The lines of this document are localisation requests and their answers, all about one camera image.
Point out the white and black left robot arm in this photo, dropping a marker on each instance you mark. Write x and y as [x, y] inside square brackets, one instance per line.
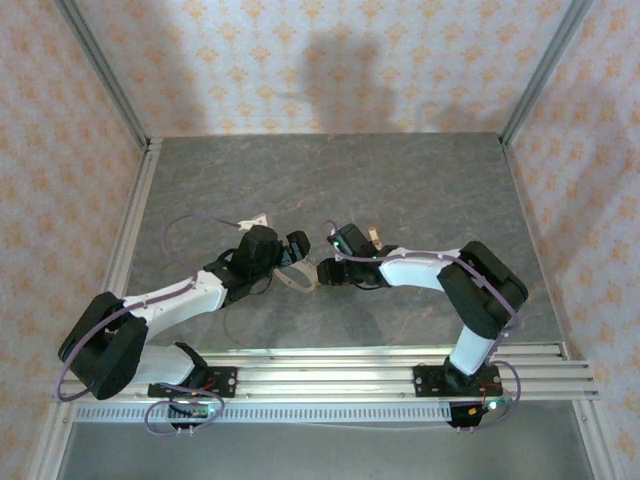
[165, 302]

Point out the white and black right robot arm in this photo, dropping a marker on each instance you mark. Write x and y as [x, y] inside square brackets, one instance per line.
[415, 272]

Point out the grey metal panel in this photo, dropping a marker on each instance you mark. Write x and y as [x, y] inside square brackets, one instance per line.
[325, 455]

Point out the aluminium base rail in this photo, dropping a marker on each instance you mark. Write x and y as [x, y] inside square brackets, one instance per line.
[325, 375]

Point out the aluminium side rail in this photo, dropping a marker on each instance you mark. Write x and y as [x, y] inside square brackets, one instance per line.
[135, 200]
[531, 225]

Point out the aluminium frame post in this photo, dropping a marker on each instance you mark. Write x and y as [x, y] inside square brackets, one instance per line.
[547, 65]
[102, 67]

